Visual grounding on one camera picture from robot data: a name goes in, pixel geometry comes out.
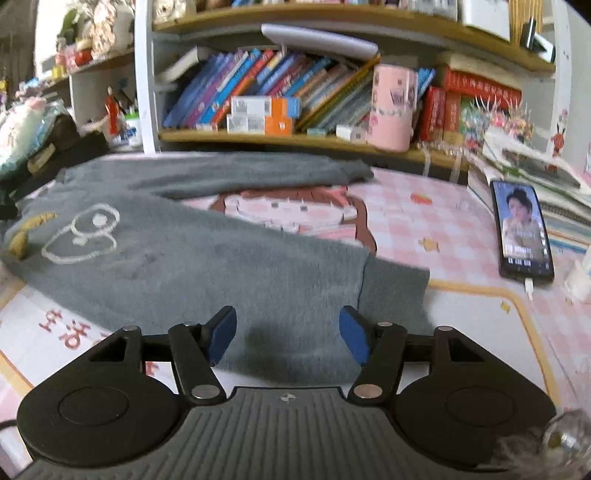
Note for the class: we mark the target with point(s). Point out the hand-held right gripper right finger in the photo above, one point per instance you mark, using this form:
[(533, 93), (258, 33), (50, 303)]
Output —
[(353, 334)]

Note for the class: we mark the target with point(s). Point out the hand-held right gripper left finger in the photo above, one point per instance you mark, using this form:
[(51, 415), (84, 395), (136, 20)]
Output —
[(222, 334)]

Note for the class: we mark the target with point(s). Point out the grey pants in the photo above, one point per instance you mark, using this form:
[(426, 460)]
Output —
[(207, 267)]

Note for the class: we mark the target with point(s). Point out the pink cartoon table mat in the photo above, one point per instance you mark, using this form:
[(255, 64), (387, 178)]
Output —
[(461, 240)]

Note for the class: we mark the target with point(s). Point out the black smartphone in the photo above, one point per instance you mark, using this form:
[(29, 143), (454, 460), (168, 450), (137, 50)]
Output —
[(521, 230)]

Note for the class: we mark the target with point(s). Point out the white charger plug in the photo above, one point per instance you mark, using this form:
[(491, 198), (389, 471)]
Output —
[(351, 133)]

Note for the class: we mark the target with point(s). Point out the wooden white bookshelf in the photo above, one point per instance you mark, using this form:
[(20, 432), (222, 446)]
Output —
[(277, 139)]

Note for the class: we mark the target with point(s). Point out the light blue small box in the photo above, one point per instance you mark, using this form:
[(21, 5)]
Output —
[(317, 131)]

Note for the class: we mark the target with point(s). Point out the grey fluffy pompom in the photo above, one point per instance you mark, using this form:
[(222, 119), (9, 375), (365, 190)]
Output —
[(521, 454)]

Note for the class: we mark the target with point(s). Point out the white bottle blue label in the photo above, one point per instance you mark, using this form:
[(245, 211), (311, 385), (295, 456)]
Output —
[(130, 134)]

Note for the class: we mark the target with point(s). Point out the pink printed tin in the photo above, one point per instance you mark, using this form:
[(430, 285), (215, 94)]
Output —
[(392, 115)]

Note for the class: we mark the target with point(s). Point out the orange red thick book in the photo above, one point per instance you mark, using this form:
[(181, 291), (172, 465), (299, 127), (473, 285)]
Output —
[(452, 120)]

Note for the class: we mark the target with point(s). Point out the dark bag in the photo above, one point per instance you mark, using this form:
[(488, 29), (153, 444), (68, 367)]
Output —
[(69, 152)]

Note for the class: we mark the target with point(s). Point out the clear crystal ball charm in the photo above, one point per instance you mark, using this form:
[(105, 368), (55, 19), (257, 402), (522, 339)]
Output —
[(570, 438)]

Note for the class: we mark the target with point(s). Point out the red tassel ornament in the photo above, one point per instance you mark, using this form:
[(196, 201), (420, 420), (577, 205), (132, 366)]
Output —
[(113, 110)]

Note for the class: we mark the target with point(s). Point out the stack of notebooks and papers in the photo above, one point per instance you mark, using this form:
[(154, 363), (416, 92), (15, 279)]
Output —
[(554, 184)]

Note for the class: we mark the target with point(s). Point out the row of colourful books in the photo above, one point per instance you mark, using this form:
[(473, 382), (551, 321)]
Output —
[(217, 83)]

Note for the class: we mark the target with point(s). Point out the sparkly bead bouquet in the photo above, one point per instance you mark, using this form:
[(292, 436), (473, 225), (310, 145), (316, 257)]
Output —
[(503, 120)]

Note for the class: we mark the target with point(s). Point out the red thick dictionary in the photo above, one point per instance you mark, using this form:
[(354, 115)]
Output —
[(485, 90)]

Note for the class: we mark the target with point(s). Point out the white side shelf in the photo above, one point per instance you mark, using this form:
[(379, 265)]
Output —
[(92, 87)]

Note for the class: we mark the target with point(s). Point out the pastel plush toy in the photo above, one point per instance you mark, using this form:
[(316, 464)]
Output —
[(23, 134)]

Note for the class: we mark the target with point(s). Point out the cartoon deer sticker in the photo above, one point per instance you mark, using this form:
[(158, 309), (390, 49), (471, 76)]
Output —
[(559, 136)]

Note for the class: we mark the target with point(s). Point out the thick beige book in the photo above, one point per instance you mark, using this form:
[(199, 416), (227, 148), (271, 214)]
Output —
[(475, 64)]

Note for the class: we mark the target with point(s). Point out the small red jar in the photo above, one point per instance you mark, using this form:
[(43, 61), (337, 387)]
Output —
[(83, 57)]

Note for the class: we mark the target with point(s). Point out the white quilted handbag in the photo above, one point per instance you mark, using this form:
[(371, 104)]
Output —
[(173, 10)]

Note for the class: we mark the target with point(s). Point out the white floral figurine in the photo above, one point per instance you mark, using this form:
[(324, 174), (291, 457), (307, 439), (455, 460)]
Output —
[(111, 25)]

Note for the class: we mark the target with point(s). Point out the white storage box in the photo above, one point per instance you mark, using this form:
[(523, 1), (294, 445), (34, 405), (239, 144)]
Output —
[(485, 16)]

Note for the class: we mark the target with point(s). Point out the black small device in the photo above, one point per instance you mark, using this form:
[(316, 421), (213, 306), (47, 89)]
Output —
[(538, 41)]

